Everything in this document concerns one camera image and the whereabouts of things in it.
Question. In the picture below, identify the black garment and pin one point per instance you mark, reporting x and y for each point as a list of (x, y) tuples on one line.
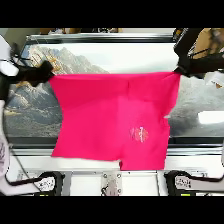
[(185, 41)]

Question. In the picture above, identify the pink T-shirt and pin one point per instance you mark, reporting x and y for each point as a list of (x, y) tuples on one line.
[(100, 116)]

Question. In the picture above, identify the silver frame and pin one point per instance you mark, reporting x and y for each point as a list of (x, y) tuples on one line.
[(111, 184)]

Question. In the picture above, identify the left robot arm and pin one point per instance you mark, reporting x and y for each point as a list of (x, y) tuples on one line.
[(13, 75)]

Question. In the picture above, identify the white garment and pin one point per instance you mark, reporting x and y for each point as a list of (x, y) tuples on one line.
[(215, 79)]

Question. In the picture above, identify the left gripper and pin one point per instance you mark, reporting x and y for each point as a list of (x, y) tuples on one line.
[(41, 74)]

